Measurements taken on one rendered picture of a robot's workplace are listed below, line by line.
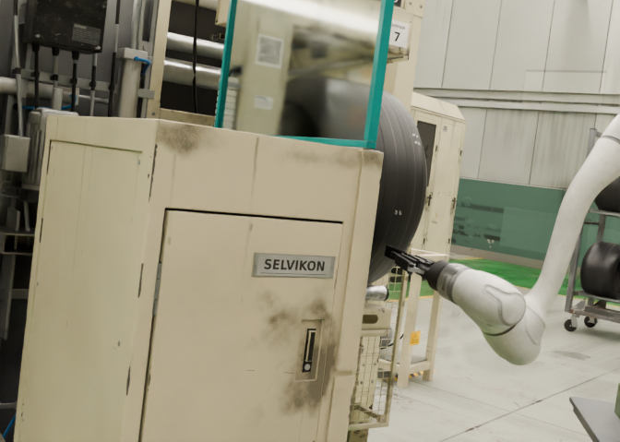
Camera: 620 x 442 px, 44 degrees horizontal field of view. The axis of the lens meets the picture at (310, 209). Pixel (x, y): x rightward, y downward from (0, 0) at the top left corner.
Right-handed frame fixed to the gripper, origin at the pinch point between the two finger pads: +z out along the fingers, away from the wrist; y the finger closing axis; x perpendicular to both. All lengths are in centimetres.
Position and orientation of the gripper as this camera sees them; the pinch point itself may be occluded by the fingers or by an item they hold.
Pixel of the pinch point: (395, 254)
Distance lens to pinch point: 199.6
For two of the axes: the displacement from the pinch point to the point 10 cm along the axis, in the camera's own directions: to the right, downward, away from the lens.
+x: -2.0, 9.7, 1.7
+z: -5.3, -2.5, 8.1
